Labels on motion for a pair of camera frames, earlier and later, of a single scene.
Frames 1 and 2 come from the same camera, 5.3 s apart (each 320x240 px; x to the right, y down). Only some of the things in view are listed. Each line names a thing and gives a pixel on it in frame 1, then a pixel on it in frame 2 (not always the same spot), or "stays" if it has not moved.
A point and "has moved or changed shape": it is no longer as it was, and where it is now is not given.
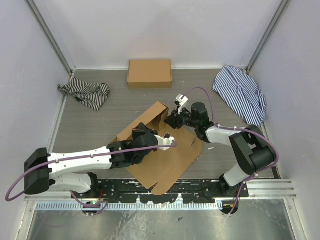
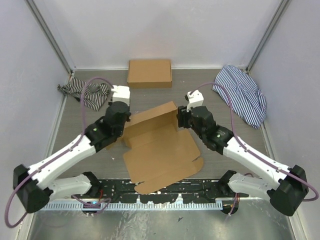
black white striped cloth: x=93 y=95 stays
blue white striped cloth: x=242 y=92 stays
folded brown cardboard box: x=152 y=73 stays
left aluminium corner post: x=36 y=12 stays
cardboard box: x=161 y=170 has moved or changed shape
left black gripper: x=142 y=130 to x=129 y=117
